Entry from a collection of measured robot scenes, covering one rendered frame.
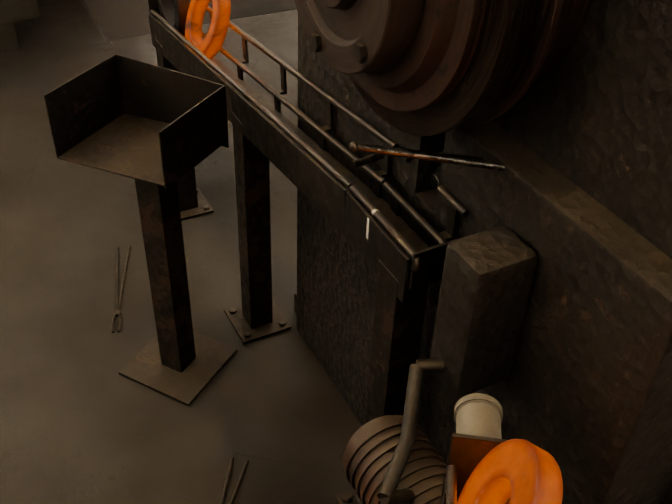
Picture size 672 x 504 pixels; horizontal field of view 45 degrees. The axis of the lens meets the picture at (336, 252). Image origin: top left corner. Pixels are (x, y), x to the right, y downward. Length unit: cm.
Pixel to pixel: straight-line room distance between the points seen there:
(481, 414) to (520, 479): 15
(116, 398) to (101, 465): 18
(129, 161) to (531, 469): 102
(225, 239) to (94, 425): 71
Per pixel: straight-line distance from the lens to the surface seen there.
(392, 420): 121
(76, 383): 202
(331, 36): 108
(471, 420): 101
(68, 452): 190
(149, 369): 201
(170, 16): 224
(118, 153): 165
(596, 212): 106
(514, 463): 91
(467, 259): 106
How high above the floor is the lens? 145
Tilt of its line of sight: 39 degrees down
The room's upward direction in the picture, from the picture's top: 2 degrees clockwise
